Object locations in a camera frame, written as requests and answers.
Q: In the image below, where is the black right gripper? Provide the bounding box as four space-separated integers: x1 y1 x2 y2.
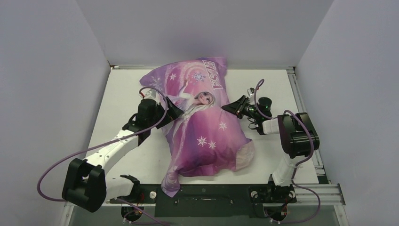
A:
222 95 261 120

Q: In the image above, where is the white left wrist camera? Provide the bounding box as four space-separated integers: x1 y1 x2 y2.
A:
144 89 161 102

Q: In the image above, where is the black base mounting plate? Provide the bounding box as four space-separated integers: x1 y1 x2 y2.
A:
122 183 297 218

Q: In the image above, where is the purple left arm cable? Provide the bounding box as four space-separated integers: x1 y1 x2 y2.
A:
37 86 170 226

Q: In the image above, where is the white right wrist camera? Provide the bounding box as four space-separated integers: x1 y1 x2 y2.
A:
247 88 255 97

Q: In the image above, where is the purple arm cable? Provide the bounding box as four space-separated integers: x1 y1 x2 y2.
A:
253 78 322 225
37 86 170 226

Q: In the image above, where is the aluminium frame rail right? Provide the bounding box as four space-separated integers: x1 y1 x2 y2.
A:
287 66 346 207

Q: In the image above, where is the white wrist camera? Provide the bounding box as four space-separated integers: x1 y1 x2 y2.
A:
144 89 161 102
247 88 255 97

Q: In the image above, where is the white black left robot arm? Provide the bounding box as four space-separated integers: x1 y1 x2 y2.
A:
62 97 184 212

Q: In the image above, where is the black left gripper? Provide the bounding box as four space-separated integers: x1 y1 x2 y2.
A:
148 97 183 129

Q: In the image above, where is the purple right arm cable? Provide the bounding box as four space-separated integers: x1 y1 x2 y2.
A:
253 78 322 225

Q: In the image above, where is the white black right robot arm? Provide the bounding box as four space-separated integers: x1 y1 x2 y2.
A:
222 96 320 202

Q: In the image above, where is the metal rail at back wall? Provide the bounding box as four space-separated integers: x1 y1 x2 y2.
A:
111 65 295 71

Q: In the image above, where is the purple pink printed pillowcase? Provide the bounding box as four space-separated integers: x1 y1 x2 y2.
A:
140 57 255 197

